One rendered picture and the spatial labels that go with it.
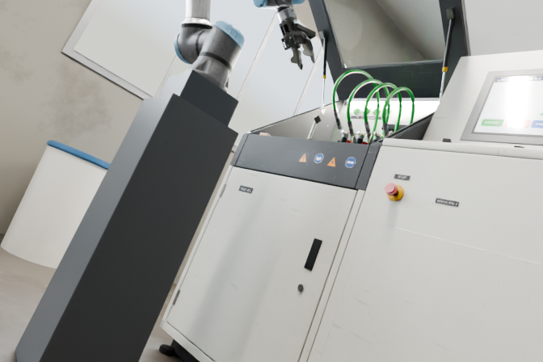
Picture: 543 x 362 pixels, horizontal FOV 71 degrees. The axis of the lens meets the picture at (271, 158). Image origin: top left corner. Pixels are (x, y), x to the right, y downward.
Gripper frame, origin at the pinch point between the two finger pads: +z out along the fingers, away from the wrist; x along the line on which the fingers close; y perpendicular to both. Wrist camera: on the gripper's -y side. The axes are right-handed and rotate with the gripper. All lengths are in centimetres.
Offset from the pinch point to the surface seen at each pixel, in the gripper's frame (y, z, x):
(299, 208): 43, 52, 11
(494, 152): 25, 49, 70
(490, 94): -22, 37, 58
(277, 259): 56, 65, 6
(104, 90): 30, -46, -156
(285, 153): 29.9, 32.5, -0.6
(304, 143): 26.6, 31.2, 7.6
